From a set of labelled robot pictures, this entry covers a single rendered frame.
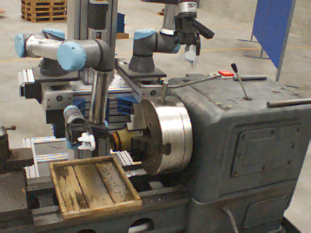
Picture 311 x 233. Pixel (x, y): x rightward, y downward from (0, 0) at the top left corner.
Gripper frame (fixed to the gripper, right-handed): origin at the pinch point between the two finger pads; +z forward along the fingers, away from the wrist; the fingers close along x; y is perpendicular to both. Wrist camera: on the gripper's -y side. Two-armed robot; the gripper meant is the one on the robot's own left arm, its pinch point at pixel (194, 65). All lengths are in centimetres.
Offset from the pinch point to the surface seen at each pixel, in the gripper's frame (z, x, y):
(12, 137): 57, -254, 71
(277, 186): 56, 4, -39
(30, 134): 56, -256, 52
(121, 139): 27.3, -4.6, 30.2
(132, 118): 20.3, -9.4, 23.9
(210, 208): 60, 2, -5
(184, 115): 19.1, 4.3, 7.8
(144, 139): 27.5, -0.5, 22.4
